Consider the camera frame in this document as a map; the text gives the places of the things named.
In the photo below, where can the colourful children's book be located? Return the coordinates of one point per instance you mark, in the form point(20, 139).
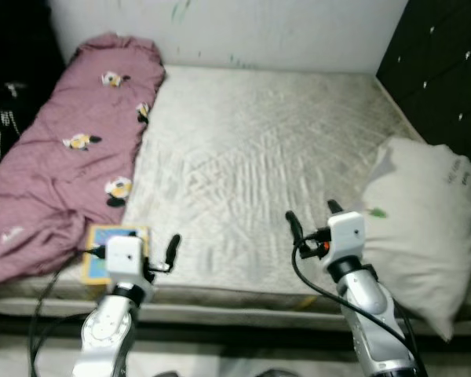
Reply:
point(94, 263)

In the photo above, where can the white pillow with green tree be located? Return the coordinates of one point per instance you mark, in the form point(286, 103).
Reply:
point(424, 228)

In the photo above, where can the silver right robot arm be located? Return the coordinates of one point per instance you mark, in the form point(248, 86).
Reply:
point(369, 306)

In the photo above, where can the beige quilted mattress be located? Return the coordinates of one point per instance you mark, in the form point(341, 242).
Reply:
point(243, 141)

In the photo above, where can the grey left robot leg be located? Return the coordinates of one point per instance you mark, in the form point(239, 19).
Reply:
point(166, 374)

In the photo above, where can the grey robot leg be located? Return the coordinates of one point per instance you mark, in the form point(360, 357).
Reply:
point(276, 373)
point(166, 374)

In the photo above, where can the grey right robot leg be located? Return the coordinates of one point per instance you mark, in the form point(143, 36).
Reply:
point(276, 373)

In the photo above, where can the pink cartoon print blanket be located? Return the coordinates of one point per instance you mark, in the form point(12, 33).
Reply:
point(55, 173)

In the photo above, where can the black tufted headboard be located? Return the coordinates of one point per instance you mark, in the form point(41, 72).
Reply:
point(443, 71)

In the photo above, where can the black bag with white print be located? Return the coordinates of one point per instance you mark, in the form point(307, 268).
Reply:
point(16, 118)

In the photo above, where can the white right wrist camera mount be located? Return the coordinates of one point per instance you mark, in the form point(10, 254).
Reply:
point(347, 234)

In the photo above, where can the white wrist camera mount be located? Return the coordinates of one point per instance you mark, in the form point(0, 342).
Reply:
point(347, 234)
point(124, 255)

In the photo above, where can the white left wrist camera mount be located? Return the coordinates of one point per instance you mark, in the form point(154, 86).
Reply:
point(124, 255)

